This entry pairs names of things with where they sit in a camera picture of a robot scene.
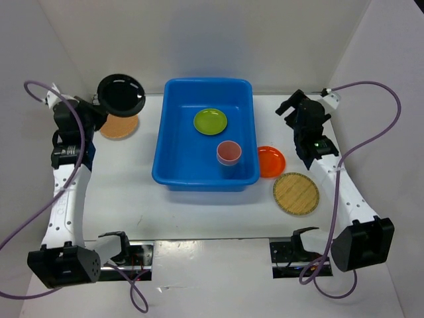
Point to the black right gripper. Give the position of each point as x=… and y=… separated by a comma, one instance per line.
x=293, y=101

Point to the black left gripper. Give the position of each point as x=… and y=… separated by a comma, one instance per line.
x=100, y=112

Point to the black plastic plate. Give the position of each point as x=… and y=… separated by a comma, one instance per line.
x=121, y=95

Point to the orange woven bamboo plate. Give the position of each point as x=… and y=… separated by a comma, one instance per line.
x=119, y=127

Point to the orange plastic plate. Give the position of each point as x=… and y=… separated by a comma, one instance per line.
x=272, y=162

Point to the pink plastic cup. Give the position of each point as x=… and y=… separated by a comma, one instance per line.
x=229, y=153

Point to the green plastic plate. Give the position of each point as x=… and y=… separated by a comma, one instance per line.
x=210, y=121

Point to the yellow woven bamboo plate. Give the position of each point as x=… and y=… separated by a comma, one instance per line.
x=296, y=194

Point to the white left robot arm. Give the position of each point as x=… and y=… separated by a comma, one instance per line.
x=63, y=258

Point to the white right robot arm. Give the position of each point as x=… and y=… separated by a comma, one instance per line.
x=365, y=238

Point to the blue plastic bin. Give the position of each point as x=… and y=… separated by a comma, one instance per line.
x=185, y=159

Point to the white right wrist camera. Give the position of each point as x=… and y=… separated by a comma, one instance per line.
x=329, y=100

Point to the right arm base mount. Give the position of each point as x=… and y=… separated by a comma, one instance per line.
x=285, y=262

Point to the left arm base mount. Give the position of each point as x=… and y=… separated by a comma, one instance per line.
x=139, y=258

